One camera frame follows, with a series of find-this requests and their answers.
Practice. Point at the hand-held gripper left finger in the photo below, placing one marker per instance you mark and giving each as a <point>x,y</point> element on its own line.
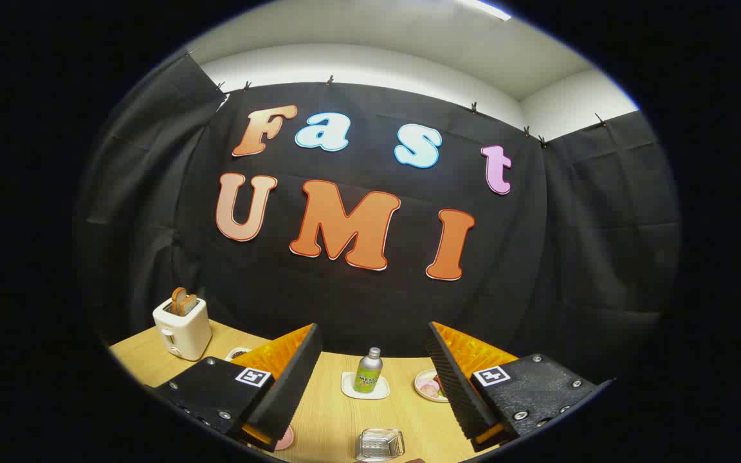
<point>293,379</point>

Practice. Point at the cream white toaster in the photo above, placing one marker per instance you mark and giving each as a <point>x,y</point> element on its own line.
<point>184,331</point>

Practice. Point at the white square coaster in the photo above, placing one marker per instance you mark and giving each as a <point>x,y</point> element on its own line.
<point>350,386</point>

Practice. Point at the green label metal bottle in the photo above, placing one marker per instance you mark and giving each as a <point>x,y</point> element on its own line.
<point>368,374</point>

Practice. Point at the pink round plate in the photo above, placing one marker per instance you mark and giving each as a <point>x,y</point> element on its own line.
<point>285,440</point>

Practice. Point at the white divided snack tray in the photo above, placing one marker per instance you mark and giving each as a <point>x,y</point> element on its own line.
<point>238,353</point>

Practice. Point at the oval white food plate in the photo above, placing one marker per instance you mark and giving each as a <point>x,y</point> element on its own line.
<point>427,386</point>

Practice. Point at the brown toast slice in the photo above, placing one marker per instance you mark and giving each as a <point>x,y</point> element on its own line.
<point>181,301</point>

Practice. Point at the perforated metal tray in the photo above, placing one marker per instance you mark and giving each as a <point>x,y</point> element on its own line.
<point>380,445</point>

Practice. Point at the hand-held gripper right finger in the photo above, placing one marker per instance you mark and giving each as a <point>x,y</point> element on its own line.
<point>454,386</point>

